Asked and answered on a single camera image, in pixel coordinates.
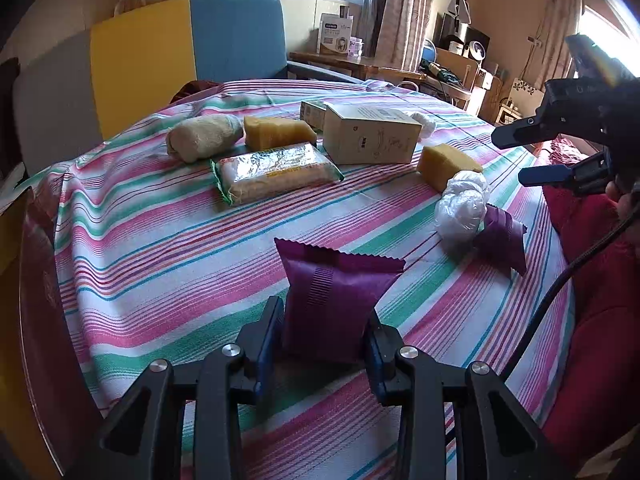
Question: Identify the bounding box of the yellow sponge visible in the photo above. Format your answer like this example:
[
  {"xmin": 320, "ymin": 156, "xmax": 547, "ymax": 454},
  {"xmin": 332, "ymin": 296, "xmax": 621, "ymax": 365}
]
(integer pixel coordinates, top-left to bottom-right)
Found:
[{"xmin": 416, "ymin": 144, "xmax": 483, "ymax": 193}]

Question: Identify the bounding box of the black cable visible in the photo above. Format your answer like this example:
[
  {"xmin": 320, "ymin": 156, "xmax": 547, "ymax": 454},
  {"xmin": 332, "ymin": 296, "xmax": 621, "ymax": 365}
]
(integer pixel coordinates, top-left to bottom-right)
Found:
[{"xmin": 499, "ymin": 211, "xmax": 640, "ymax": 384}]

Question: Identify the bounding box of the person right hand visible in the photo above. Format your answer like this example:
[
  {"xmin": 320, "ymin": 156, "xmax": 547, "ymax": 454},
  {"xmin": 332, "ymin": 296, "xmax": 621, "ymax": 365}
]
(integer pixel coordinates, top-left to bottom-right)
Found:
[{"xmin": 605, "ymin": 181, "xmax": 634, "ymax": 220}]

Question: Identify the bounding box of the small green box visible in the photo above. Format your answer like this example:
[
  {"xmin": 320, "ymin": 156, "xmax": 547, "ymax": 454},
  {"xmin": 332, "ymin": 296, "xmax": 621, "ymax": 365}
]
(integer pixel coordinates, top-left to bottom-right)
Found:
[{"xmin": 299, "ymin": 100, "xmax": 326, "ymax": 131}]

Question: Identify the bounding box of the red blanket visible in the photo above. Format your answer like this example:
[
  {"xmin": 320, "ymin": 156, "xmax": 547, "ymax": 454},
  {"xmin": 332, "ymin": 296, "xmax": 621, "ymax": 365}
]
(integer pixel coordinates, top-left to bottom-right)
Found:
[{"xmin": 544, "ymin": 186, "xmax": 639, "ymax": 471}]

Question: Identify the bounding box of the white cardboard box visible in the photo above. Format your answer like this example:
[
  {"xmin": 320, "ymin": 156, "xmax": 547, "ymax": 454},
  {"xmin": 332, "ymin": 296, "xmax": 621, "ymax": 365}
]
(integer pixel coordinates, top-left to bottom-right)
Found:
[{"xmin": 322, "ymin": 104, "xmax": 422, "ymax": 165}]

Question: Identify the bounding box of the yellow sponge block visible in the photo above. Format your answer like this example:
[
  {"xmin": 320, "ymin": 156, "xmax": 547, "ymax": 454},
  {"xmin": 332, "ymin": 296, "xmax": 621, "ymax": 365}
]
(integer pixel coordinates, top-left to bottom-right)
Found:
[{"xmin": 243, "ymin": 116, "xmax": 317, "ymax": 151}]

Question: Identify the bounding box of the gold metal tray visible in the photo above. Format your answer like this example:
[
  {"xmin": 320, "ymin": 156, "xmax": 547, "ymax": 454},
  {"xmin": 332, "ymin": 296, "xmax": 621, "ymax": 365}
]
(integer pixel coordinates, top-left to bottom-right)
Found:
[{"xmin": 1, "ymin": 190, "xmax": 102, "ymax": 479}]

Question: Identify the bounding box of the striped tablecloth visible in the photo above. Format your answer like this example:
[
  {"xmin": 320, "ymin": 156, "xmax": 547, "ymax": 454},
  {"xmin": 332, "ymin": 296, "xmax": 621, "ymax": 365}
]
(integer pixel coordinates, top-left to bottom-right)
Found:
[{"xmin": 29, "ymin": 80, "xmax": 574, "ymax": 479}]

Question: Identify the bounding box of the cluttered shelf unit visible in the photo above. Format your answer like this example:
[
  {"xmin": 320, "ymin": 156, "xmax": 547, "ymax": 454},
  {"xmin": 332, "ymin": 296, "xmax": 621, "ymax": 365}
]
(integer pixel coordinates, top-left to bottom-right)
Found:
[{"xmin": 437, "ymin": 0, "xmax": 549, "ymax": 122}]

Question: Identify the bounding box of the pink curtain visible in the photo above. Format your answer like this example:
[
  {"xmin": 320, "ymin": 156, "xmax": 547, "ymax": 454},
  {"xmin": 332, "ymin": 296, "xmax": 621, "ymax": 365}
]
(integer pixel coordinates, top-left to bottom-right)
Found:
[{"xmin": 375, "ymin": 0, "xmax": 433, "ymax": 72}]

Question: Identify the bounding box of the white plastic bag ball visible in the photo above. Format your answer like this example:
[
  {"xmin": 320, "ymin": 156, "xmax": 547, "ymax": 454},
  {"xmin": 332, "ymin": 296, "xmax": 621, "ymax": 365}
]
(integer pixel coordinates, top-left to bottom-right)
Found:
[
  {"xmin": 434, "ymin": 170, "xmax": 490, "ymax": 244},
  {"xmin": 410, "ymin": 112, "xmax": 436, "ymax": 142}
]

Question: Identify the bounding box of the Weidan cracker packet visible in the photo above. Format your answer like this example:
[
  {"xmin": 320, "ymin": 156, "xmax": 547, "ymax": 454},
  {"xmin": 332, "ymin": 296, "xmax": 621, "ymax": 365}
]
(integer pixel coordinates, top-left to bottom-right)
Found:
[{"xmin": 212, "ymin": 142, "xmax": 344, "ymax": 206}]

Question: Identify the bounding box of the white product box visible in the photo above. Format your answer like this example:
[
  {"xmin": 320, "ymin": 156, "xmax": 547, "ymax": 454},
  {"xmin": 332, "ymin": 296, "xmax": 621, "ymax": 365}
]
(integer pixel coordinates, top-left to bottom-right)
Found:
[{"xmin": 317, "ymin": 13, "xmax": 352, "ymax": 56}]

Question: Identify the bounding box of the dark red cloth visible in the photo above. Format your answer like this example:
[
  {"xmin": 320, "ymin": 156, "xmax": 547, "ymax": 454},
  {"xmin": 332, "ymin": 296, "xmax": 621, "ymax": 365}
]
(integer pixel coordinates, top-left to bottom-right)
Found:
[{"xmin": 170, "ymin": 80, "xmax": 221, "ymax": 105}]

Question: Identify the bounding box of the grey yellow blue chair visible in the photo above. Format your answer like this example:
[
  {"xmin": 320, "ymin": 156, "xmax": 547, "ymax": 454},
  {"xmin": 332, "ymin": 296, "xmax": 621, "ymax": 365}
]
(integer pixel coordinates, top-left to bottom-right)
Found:
[{"xmin": 13, "ymin": 0, "xmax": 349, "ymax": 176}]

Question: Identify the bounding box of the purple snack packet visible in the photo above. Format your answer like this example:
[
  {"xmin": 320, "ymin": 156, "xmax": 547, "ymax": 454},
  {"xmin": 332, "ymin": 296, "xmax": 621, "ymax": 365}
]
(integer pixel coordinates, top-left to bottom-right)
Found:
[
  {"xmin": 473, "ymin": 204, "xmax": 527, "ymax": 276},
  {"xmin": 274, "ymin": 238, "xmax": 405, "ymax": 364}
]

